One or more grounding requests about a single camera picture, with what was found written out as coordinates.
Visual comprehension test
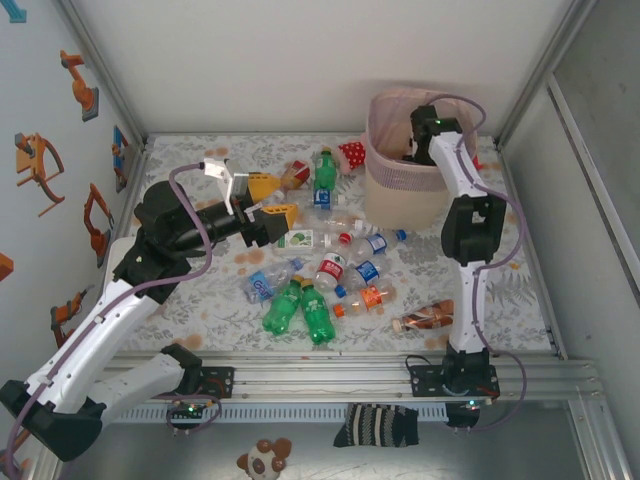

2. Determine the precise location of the clear bottle lime picture label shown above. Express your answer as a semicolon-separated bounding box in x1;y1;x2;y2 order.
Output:
273;228;335;253

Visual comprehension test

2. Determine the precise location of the tea bottle red yellow label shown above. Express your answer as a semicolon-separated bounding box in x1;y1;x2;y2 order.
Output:
277;159;311;194

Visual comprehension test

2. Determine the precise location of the clear bottle blue label white cap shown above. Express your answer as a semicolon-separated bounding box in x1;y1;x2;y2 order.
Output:
287;188;347;211

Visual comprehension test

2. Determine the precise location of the crushed clear bottle white cap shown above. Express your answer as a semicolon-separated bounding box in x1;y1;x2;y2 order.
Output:
294;209;366;232

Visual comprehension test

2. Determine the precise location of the green plastic soda bottle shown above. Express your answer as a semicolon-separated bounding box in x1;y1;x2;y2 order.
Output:
312;146;340;192
298;279;337;346
261;273;306;335

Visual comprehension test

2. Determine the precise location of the water bottle red label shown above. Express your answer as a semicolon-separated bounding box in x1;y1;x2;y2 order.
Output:
313;231;354;292

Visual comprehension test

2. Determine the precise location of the crushed bottle blue lettered label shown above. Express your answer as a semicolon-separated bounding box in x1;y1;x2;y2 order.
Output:
241;256;306;304

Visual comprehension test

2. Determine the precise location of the clear bottle orange label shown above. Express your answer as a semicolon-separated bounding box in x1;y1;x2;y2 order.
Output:
333;281;398;319

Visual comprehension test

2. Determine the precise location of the brown coffee drink bottle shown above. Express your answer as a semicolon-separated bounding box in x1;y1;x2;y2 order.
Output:
391;298;456;334

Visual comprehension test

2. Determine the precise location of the pink plastic bin liner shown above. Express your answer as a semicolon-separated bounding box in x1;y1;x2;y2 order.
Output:
363;87;484;194

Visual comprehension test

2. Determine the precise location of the beige slatted waste bin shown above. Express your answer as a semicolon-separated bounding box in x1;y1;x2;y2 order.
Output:
363;87;484;232

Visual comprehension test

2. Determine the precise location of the white plastic box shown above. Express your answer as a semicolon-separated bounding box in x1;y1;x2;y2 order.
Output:
102;235;141;271

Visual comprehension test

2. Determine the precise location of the pink plush toy polka-dot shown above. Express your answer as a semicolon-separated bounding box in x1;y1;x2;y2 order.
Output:
337;133;371;176

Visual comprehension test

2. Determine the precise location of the blue orange robot sticker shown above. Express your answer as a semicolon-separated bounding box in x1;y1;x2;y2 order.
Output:
110;124;132;194

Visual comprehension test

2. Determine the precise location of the floral tablecloth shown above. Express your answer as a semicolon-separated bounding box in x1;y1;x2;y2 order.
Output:
102;133;556;354

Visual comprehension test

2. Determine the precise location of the orange claw robot sticker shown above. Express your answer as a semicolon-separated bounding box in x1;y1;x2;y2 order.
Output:
13;132;66;217

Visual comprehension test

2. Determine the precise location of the small controller circuit board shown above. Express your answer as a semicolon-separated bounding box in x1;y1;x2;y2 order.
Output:
166;399;209;420
446;398;494;429

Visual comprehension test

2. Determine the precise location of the black white striped sock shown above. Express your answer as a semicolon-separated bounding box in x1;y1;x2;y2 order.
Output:
333;402;420;449

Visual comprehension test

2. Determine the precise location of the brown white panda plush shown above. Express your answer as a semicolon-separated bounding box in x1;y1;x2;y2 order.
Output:
236;437;294;480

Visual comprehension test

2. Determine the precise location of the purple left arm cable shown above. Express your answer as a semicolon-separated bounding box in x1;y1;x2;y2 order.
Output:
4;162;224;480

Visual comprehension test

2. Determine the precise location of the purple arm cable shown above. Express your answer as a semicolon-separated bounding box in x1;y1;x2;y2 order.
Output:
427;94;529;434
4;162;224;480

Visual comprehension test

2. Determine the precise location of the aluminium side rail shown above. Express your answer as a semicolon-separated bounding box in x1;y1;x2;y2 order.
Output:
107;139;154;241

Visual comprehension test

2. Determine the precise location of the aluminium frame post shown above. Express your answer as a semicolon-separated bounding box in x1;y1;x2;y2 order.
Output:
497;0;599;149
57;0;151;151

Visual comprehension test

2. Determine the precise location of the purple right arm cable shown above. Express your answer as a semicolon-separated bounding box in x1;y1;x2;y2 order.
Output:
427;94;529;434

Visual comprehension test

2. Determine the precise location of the white window frame bar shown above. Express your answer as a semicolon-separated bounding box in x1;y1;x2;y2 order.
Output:
546;69;640;311

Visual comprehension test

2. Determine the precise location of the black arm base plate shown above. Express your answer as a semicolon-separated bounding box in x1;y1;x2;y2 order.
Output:
408;363;501;400
143;366;236;400

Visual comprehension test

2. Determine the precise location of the long aluminium frame rail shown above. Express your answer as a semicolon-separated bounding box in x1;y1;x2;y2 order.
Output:
47;352;604;404

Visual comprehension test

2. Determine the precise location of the white slotted cable duct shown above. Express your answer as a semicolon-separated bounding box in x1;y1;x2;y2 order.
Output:
67;402;449;425

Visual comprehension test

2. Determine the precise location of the blue wall sticker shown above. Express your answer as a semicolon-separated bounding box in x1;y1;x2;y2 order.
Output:
0;0;29;24

